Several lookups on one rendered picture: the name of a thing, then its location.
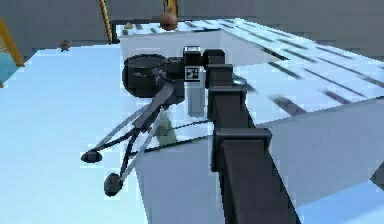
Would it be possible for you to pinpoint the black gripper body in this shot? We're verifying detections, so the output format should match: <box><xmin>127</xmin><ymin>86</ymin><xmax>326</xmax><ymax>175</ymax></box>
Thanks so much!
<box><xmin>121</xmin><ymin>53</ymin><xmax>186</xmax><ymax>132</ymax></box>

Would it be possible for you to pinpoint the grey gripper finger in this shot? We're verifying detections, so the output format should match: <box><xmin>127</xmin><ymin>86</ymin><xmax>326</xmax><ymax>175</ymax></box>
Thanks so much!
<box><xmin>103</xmin><ymin>107</ymin><xmax>166</xmax><ymax>198</ymax></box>
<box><xmin>80</xmin><ymin>105</ymin><xmax>150</xmax><ymax>165</ymax></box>

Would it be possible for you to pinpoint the grey cylinder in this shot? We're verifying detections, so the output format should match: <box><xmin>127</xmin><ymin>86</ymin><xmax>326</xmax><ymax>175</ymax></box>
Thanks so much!
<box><xmin>187</xmin><ymin>79</ymin><xmax>206</xmax><ymax>118</ymax></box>

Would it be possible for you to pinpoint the brown round ball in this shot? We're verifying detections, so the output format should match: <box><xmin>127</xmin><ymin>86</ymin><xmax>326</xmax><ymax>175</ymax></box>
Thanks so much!
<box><xmin>158</xmin><ymin>12</ymin><xmax>179</xmax><ymax>32</ymax></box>

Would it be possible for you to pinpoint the white striped counter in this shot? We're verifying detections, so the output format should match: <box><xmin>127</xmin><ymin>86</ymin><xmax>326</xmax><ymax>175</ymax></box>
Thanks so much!
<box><xmin>114</xmin><ymin>18</ymin><xmax>384</xmax><ymax>224</ymax></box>

